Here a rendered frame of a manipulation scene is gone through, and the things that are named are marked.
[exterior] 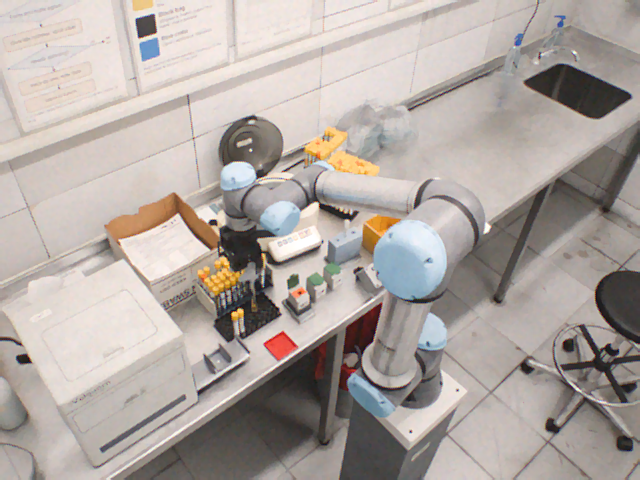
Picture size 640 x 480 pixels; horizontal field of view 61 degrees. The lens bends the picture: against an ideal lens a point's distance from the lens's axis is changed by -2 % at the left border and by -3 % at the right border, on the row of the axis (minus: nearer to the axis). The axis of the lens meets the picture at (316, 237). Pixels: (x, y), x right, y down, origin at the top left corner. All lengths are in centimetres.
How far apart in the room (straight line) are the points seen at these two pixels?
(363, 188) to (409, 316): 28
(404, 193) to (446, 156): 119
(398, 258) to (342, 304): 77
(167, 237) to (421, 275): 104
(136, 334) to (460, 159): 145
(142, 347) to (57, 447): 39
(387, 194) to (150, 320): 57
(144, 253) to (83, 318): 48
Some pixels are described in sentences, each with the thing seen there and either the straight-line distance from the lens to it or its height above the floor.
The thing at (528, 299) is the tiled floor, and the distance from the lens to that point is 301.
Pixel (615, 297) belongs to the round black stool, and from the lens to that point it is 225.
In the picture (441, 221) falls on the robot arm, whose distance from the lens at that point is 90.
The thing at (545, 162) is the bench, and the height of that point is 88.
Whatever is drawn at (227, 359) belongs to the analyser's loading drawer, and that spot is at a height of 92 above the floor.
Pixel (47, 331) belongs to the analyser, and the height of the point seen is 117.
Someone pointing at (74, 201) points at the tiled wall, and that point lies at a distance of 171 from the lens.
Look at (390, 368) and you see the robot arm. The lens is 114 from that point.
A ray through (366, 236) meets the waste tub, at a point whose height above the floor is 93.
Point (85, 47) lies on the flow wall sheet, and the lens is 150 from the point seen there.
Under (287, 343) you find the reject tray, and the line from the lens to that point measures 154.
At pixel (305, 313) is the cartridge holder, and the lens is 158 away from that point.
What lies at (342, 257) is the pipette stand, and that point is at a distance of 169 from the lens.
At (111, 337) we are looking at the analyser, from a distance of 124.
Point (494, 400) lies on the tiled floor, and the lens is 260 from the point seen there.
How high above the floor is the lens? 215
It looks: 45 degrees down
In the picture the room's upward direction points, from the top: 3 degrees clockwise
